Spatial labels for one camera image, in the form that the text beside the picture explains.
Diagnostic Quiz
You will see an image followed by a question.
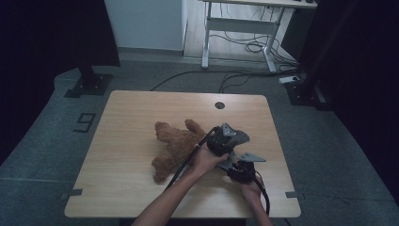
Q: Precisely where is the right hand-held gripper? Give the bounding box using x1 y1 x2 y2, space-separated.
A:
227 153 267 185

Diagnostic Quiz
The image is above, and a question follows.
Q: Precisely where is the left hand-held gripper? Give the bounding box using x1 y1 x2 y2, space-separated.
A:
205 122 236 157

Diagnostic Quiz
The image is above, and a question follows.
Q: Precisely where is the brown plush teddy bear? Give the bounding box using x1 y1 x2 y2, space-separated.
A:
151 118 210 185

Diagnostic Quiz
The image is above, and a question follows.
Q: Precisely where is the person's right hand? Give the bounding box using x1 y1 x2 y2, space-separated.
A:
240 177 263 202

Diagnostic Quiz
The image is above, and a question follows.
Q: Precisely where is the person's left hand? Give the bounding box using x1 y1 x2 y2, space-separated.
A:
191 144 230 178

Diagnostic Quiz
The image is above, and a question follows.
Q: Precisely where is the white power strip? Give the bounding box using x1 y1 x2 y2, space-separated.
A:
278 75 300 85

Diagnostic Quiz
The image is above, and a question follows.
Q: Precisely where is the black stand base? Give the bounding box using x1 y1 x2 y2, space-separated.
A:
64 65 114 99
283 79 333 111

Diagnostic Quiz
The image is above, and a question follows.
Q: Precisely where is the black floor tape marking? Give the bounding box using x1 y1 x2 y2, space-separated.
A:
72 112 97 134

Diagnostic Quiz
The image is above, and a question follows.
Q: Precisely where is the dark curtain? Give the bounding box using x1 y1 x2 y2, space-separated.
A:
297 0 399 202
0 0 121 164

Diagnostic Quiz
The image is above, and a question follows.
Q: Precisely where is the left hand-held gripper black cable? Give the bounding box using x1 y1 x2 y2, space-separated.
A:
164 126 218 192

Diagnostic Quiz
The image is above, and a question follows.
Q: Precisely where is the hand-held gripper black cable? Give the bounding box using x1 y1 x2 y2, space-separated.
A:
250 170 271 217
164 126 218 192

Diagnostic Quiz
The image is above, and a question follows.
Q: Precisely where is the right hand-held gripper black cable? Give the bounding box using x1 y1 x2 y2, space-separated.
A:
250 170 271 217

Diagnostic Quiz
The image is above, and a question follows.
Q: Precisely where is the long black floor cable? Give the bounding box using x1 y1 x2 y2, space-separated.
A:
150 69 299 92

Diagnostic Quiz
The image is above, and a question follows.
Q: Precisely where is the tangle of black cables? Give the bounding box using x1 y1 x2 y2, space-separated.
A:
209 3 299 70

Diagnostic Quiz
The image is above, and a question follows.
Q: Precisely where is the white desk frame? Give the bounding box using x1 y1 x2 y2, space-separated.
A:
198 0 318 73

